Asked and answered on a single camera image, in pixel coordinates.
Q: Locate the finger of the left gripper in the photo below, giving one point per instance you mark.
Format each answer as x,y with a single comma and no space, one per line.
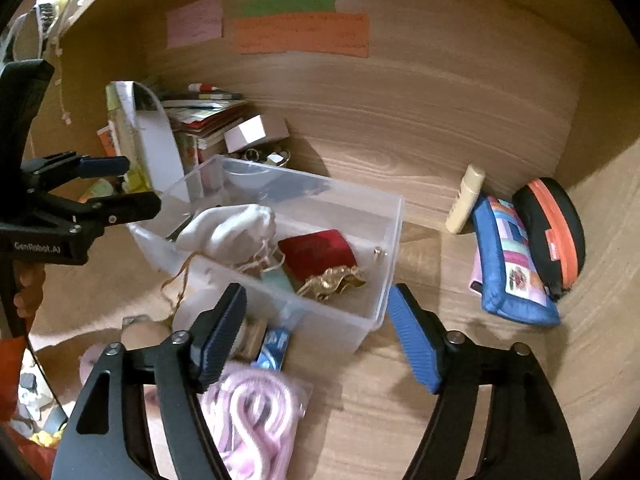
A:
85,165
101,212

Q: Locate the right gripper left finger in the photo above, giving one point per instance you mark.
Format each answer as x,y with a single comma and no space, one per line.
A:
109,435

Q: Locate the pink round compact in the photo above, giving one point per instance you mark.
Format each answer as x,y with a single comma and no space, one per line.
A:
88,360

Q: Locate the white drawstring pouch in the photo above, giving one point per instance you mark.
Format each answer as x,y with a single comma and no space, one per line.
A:
241,238

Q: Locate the pink knitted item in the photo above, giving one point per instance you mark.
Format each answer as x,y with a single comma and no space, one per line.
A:
252,415

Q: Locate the red velvet pouch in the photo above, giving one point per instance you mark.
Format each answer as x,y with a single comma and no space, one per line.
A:
312,254

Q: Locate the cotton pad tub purple label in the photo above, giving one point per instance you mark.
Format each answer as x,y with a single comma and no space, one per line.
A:
141,331

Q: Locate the mint green tube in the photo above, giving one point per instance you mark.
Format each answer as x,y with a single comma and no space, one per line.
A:
276,279

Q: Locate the person's left hand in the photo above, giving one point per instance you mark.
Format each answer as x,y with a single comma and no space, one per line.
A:
29,279

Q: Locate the orange-green cream tube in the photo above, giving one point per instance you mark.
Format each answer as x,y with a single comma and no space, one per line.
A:
99,189

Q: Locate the orange snack packet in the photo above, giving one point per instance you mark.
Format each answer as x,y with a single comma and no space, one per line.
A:
106,137

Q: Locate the folded white paper sheet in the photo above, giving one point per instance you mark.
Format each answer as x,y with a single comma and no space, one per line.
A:
159,146

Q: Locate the yellow-green spray bottle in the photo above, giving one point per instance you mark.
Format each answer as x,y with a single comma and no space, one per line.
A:
122,118

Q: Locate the stack of booklets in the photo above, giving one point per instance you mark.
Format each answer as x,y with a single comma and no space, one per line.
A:
200,118

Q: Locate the clear glass bowl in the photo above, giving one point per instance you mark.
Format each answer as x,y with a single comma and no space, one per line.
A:
249,176

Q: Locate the blue patchwork pouch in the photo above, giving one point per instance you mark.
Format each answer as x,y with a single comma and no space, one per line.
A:
504,274

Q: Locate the small white cardboard box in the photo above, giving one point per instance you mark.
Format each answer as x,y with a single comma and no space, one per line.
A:
258,130

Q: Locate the pink sticky note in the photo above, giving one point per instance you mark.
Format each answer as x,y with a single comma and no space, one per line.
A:
197,22

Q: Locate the blue foil sachet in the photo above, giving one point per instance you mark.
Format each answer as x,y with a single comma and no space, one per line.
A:
273,349

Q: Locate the black orange round case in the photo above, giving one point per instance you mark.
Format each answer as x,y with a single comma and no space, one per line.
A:
556,237

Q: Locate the cream lotion bottle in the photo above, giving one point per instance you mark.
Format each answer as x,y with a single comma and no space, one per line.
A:
470,186

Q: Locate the green sticky note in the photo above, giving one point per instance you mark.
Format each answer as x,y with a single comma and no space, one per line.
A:
258,8

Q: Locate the orange sticky note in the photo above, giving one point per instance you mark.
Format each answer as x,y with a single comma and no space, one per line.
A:
317,32

